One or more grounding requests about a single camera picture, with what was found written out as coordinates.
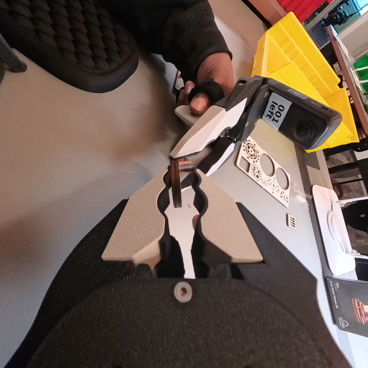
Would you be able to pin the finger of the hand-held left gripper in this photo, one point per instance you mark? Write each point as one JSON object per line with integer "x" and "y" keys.
{"x": 224, "y": 158}
{"x": 207, "y": 129}

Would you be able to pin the black desk mat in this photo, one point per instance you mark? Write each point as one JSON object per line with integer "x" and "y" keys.
{"x": 306, "y": 164}

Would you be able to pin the white flat device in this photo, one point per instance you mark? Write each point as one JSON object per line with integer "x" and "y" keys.
{"x": 322, "y": 230}

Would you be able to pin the person's right hand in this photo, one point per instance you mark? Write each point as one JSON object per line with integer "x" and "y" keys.
{"x": 195, "y": 222}

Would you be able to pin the dark product box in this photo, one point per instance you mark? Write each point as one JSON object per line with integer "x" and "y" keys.
{"x": 350, "y": 304}

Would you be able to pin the white wax block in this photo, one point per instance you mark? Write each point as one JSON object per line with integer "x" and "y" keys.
{"x": 300, "y": 197}

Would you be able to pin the clear plastic bag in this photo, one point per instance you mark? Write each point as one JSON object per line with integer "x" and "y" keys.
{"x": 294, "y": 188}

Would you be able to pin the person's left forearm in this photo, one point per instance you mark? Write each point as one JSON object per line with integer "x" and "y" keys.
{"x": 178, "y": 34}

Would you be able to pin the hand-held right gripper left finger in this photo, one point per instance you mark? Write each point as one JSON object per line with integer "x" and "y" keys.
{"x": 138, "y": 227}

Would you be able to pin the person's left hand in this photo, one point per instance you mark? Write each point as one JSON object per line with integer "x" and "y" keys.
{"x": 215, "y": 69}

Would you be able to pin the small slotted wooden frame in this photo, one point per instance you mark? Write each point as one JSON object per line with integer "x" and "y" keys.
{"x": 291, "y": 221}

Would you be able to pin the black woven armrest pad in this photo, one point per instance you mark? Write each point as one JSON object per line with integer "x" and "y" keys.
{"x": 66, "y": 37}

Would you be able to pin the yellow plastic bin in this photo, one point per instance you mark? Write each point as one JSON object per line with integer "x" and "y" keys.
{"x": 302, "y": 57}

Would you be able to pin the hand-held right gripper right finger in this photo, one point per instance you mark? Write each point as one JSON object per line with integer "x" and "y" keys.
{"x": 227, "y": 230}

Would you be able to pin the brown wooden post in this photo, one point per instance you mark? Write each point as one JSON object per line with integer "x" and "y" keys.
{"x": 345, "y": 72}

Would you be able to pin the green storage bin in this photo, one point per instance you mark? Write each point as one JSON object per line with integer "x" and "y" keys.
{"x": 362, "y": 66}

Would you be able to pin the wooden parts board round holes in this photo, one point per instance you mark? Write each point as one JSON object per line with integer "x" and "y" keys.
{"x": 285, "y": 193}

